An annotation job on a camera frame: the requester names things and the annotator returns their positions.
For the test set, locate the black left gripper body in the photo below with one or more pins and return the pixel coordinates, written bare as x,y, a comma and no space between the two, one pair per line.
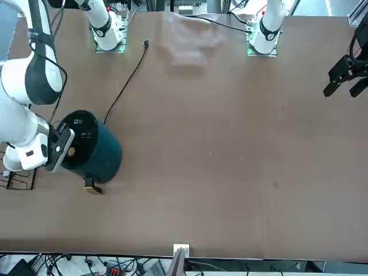
362,49

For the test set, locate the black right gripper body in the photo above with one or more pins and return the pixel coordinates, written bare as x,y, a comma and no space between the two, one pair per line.
59,128

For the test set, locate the round wooden air fryer knob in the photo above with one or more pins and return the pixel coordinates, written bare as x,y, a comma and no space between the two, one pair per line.
71,151

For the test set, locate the green cylindrical air fryer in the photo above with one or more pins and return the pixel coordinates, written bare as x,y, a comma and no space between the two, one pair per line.
106,149

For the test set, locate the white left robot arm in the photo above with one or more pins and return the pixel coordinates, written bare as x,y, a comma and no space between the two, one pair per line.
267,31

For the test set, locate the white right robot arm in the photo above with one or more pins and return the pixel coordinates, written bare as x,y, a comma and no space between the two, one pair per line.
14,120

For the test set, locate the aluminium corner profile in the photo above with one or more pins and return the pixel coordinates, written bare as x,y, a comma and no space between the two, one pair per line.
355,17

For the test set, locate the red black connector block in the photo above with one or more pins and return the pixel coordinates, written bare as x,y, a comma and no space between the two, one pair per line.
112,271

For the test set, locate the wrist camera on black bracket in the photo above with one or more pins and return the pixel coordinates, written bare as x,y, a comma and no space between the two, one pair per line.
57,155

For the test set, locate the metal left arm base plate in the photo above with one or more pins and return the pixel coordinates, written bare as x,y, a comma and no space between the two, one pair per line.
261,54

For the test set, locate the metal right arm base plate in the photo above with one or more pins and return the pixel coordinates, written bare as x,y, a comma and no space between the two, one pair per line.
110,51

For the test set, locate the aluminium frame post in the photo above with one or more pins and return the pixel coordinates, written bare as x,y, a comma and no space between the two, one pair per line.
179,258

